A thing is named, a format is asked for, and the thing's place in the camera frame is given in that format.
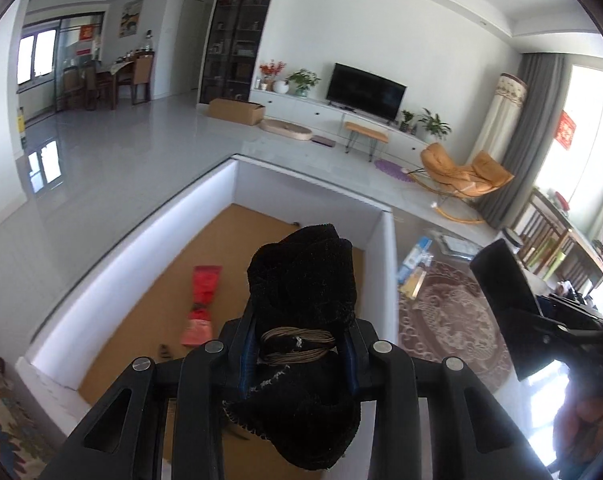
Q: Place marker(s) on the small potted plant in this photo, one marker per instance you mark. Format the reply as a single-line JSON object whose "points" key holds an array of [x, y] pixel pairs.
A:
{"points": [[407, 121]]}

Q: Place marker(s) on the black television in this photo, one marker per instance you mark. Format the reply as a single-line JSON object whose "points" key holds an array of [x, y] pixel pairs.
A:
{"points": [[366, 91]]}

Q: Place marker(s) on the large leafy potted plant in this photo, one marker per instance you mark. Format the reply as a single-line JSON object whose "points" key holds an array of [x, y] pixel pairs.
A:
{"points": [[435, 124]]}

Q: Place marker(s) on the purple round floor mat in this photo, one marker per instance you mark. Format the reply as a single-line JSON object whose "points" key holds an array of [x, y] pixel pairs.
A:
{"points": [[394, 169]]}

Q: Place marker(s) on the grey plastic bag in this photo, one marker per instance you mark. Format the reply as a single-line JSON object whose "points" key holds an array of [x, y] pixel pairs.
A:
{"points": [[459, 246]]}

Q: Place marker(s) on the orange top bench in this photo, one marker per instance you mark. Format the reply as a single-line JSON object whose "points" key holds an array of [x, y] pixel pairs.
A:
{"points": [[366, 130]]}

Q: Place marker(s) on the cream covered standing air conditioner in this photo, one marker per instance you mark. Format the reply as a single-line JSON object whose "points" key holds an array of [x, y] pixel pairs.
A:
{"points": [[504, 120]]}

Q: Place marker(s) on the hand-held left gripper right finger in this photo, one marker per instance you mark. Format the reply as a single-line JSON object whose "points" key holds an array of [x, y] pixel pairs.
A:
{"points": [[352, 375]]}

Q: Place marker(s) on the white-walled cardboard box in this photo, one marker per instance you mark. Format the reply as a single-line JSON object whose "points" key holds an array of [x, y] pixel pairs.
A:
{"points": [[131, 240]]}

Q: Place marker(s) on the person's right hand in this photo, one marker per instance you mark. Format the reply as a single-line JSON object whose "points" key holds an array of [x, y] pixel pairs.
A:
{"points": [[586, 425]]}

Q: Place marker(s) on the white door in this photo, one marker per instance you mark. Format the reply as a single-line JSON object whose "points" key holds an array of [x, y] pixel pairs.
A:
{"points": [[191, 45]]}

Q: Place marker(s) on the grey curtain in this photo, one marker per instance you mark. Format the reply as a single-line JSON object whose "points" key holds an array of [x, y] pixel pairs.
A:
{"points": [[536, 125]]}

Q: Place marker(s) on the blue white carton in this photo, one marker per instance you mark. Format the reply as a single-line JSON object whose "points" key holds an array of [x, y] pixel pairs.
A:
{"points": [[407, 269], [422, 249]]}

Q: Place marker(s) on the white tv cabinet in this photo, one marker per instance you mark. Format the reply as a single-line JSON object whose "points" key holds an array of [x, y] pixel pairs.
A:
{"points": [[301, 107]]}

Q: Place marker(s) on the small gold packet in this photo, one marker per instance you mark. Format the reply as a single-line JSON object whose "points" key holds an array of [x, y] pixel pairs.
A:
{"points": [[412, 284]]}

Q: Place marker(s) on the red flowers white vase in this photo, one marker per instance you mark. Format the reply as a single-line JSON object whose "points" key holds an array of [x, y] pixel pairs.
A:
{"points": [[280, 86]]}

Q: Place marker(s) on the green plant teal pot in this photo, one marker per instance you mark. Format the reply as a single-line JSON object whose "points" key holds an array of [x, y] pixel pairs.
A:
{"points": [[304, 82]]}

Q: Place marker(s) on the beige oval floor cushion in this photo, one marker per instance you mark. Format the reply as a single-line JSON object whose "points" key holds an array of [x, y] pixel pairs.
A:
{"points": [[286, 130]]}

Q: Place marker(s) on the framed wall painting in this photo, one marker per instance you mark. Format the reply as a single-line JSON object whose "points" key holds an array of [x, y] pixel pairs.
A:
{"points": [[131, 17]]}

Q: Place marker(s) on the dark glass display cabinet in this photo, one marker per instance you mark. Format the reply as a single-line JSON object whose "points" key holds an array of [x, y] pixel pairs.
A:
{"points": [[236, 35]]}

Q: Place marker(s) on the brown cardboard box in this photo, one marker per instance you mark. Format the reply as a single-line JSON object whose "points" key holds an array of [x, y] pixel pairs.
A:
{"points": [[236, 111]]}

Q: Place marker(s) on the patterned rug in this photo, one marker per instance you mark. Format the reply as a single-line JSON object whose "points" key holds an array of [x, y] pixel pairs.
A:
{"points": [[6, 410]]}

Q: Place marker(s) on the red wall hanging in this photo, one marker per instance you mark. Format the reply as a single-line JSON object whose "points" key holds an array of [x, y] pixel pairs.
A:
{"points": [[567, 130]]}

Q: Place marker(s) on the wooden slat chair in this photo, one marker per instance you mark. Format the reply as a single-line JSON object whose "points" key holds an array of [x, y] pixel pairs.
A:
{"points": [[536, 230]]}

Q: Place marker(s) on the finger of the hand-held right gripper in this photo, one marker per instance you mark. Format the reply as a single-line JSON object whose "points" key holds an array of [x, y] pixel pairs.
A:
{"points": [[516, 310]]}

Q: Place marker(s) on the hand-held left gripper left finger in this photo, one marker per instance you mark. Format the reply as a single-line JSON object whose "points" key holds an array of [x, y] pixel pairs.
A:
{"points": [[245, 377]]}

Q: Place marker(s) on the orange lounge chair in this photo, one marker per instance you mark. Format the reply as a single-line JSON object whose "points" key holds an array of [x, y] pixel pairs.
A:
{"points": [[451, 175]]}

